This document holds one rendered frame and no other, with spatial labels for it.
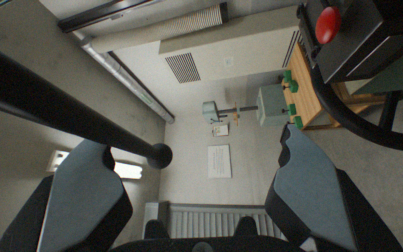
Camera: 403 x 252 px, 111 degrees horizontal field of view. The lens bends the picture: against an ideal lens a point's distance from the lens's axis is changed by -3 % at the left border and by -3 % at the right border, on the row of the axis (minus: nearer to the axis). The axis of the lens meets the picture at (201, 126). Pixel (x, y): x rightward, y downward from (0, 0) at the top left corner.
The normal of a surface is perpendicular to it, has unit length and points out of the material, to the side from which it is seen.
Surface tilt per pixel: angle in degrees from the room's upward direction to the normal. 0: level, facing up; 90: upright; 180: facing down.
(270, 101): 90
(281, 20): 90
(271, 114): 90
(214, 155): 90
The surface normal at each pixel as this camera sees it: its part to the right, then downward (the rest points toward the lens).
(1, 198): 0.97, -0.09
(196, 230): -0.31, -0.34
